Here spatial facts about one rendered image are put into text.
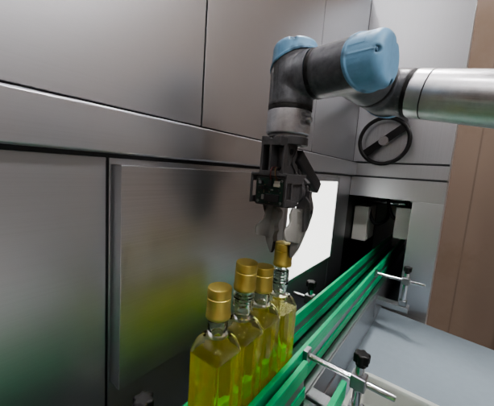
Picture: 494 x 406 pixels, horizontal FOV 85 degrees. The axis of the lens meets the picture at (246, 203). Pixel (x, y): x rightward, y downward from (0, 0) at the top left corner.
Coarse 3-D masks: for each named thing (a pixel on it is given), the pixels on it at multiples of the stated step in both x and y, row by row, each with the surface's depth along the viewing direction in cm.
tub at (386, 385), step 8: (368, 376) 67; (376, 376) 66; (376, 384) 66; (384, 384) 65; (392, 384) 64; (368, 392) 67; (392, 392) 63; (400, 392) 63; (408, 392) 62; (344, 400) 59; (368, 400) 66; (376, 400) 65; (384, 400) 64; (400, 400) 63; (408, 400) 62; (416, 400) 61; (424, 400) 60
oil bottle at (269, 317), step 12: (252, 312) 46; (264, 312) 45; (276, 312) 47; (264, 324) 44; (276, 324) 47; (264, 336) 45; (276, 336) 48; (264, 348) 45; (276, 348) 48; (264, 360) 45; (264, 372) 46; (264, 384) 47
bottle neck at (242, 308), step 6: (234, 294) 42; (240, 294) 41; (246, 294) 41; (252, 294) 42; (234, 300) 42; (240, 300) 41; (246, 300) 41; (252, 300) 42; (234, 306) 42; (240, 306) 41; (246, 306) 41; (252, 306) 42; (234, 312) 42; (240, 312) 41; (246, 312) 41; (240, 318) 41; (246, 318) 42
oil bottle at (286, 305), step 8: (272, 296) 51; (280, 296) 51; (288, 296) 51; (280, 304) 49; (288, 304) 50; (296, 304) 52; (280, 312) 49; (288, 312) 50; (296, 312) 53; (280, 320) 49; (288, 320) 50; (280, 328) 49; (288, 328) 51; (280, 336) 49; (288, 336) 51; (280, 344) 49; (288, 344) 52; (280, 352) 50; (288, 352) 52; (280, 360) 50; (288, 360) 52; (280, 368) 50
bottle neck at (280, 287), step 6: (276, 270) 51; (282, 270) 52; (288, 270) 51; (276, 276) 51; (282, 276) 50; (288, 276) 51; (276, 282) 51; (282, 282) 50; (288, 282) 51; (276, 288) 51; (282, 288) 50; (276, 294) 51; (282, 294) 51
